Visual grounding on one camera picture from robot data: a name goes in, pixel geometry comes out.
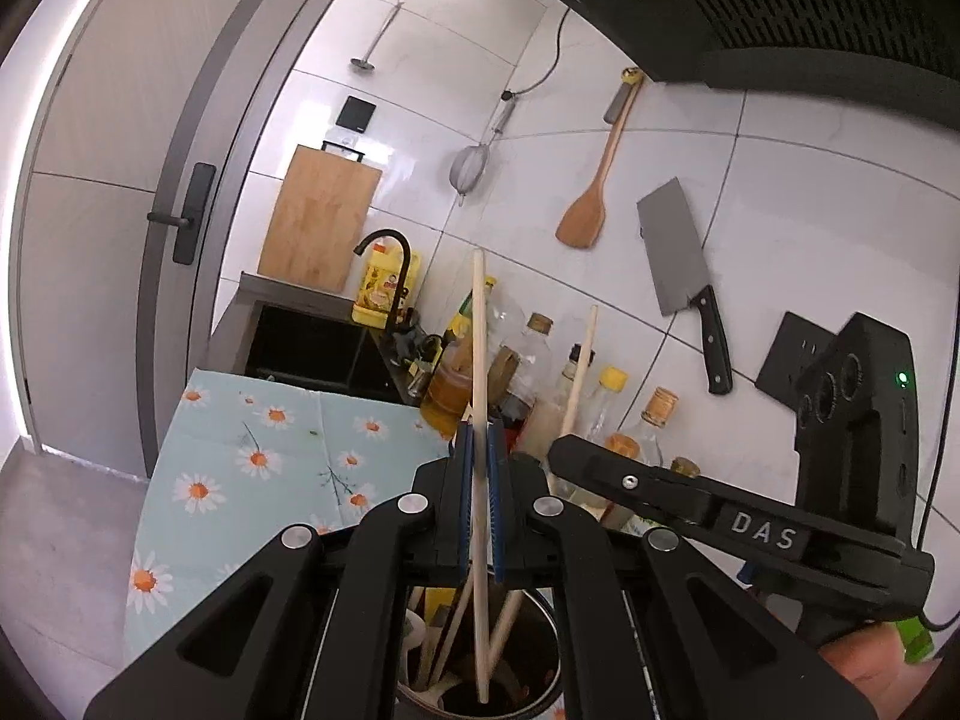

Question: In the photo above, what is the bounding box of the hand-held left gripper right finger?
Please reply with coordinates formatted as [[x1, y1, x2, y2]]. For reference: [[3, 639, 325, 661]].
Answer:
[[486, 420, 878, 720]]

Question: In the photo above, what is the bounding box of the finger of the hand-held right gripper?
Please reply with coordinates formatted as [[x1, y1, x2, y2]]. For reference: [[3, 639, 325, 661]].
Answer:
[[547, 433, 818, 590]]

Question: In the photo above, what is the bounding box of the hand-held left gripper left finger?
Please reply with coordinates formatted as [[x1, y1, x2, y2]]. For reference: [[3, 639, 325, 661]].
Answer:
[[82, 424, 475, 720]]

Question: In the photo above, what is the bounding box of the black metal utensil holder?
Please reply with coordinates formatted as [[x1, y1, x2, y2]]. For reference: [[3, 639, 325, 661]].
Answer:
[[394, 585, 563, 720]]

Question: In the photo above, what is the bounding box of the person's right hand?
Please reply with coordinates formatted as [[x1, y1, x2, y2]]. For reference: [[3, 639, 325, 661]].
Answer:
[[817, 622, 947, 720]]

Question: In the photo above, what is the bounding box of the amber oil bottle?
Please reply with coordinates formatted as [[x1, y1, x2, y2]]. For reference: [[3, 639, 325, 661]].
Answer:
[[418, 319, 477, 440]]

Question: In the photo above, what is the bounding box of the clear bottle yellow cap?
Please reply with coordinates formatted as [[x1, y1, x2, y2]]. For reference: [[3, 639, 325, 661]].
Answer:
[[589, 366, 629, 451]]

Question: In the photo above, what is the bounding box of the bottle dark red cap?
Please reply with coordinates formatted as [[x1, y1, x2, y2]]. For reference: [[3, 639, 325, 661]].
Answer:
[[551, 345, 601, 436]]

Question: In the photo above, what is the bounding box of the clear bottle brown cap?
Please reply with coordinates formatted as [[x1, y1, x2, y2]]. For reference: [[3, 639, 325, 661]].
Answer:
[[510, 313, 571, 458]]

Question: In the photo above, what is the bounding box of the small clear plastic bottle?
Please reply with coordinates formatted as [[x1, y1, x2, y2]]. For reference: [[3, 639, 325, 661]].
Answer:
[[484, 276, 526, 361]]

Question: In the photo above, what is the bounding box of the bright green packet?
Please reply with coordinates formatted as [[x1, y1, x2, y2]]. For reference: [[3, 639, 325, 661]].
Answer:
[[900, 611, 937, 665]]

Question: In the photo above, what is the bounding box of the steel rimmed black sink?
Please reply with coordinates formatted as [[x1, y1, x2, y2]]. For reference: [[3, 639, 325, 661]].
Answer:
[[231, 274, 410, 406]]

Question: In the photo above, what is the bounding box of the black curved faucet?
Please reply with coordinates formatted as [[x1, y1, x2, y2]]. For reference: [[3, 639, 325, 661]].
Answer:
[[352, 229, 415, 335]]

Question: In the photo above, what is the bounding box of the daisy print tablecloth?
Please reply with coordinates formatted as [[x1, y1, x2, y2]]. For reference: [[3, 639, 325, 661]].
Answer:
[[124, 367, 455, 661]]

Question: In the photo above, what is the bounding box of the wooden spatula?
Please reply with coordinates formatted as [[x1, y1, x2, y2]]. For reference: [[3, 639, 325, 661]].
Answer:
[[555, 82, 638, 250]]

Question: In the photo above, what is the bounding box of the wooden cutting board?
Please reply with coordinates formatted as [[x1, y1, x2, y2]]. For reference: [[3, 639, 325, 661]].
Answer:
[[257, 144, 383, 293]]

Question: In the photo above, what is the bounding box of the metal mesh strainer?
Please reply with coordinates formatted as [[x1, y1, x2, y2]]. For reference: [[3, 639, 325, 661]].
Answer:
[[448, 90, 520, 207]]

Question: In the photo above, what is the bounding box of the small grey hanging tool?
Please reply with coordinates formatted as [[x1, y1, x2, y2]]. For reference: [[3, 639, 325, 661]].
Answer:
[[604, 67, 646, 125]]

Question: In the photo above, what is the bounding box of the black range hood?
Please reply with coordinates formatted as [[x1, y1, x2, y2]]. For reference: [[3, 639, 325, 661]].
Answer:
[[480, 0, 960, 102]]

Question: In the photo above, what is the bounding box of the hanging metal ladle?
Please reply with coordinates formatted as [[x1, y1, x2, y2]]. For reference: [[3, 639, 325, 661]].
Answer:
[[349, 4, 404, 76]]

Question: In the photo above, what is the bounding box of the grey framed door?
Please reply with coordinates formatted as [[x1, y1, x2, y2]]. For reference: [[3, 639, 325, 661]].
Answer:
[[15, 0, 353, 477]]

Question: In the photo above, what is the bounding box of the black power cable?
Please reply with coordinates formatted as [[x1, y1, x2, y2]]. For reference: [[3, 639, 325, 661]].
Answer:
[[911, 360, 960, 631]]

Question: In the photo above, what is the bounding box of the black wall outlet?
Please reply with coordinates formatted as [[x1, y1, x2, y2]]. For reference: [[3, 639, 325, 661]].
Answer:
[[755, 310, 837, 412]]

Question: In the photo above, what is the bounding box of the steel cleaver black handle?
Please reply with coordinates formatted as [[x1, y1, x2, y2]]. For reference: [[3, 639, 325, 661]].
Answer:
[[636, 177, 734, 396]]

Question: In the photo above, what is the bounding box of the black door handle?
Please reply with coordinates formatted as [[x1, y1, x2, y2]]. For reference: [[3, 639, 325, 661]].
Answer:
[[147, 162, 217, 266]]

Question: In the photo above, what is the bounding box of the black square wall panel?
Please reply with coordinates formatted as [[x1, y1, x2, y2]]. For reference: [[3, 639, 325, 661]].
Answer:
[[337, 95, 376, 134]]

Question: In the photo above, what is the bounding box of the black hanging cord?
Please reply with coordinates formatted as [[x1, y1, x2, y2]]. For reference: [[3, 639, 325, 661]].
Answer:
[[501, 7, 565, 100]]

